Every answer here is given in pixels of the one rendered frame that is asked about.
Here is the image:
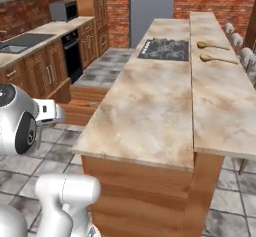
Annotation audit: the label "white bar stool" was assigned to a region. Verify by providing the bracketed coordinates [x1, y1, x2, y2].
[230, 32, 244, 49]
[223, 22, 235, 36]
[237, 46, 256, 176]

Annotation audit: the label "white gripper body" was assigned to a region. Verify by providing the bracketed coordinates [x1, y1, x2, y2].
[53, 103, 67, 124]

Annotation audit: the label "wooden spoon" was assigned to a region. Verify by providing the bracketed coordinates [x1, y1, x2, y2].
[199, 53, 240, 65]
[196, 40, 231, 51]

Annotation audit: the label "grey microwave oven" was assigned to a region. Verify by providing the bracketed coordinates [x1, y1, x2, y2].
[49, 0, 80, 23]

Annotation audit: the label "grey fridge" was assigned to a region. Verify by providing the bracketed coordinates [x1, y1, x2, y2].
[129, 0, 177, 49]

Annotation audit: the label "open wooden drawer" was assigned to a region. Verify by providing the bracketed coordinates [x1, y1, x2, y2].
[47, 77, 111, 127]

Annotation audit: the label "wooden base cupboards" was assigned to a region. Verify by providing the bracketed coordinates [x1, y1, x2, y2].
[0, 18, 98, 106]

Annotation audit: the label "black hob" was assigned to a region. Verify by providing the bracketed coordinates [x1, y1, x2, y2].
[136, 37, 190, 62]

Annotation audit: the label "grey sink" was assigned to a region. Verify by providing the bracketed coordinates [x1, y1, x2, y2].
[0, 32, 57, 55]

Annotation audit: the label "black oven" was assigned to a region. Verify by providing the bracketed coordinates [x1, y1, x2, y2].
[61, 28, 84, 84]

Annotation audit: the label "tall wooden cupboard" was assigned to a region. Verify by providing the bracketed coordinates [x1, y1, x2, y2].
[92, 0, 110, 57]

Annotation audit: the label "wooden island cabinet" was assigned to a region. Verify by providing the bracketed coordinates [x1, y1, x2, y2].
[81, 151, 225, 237]

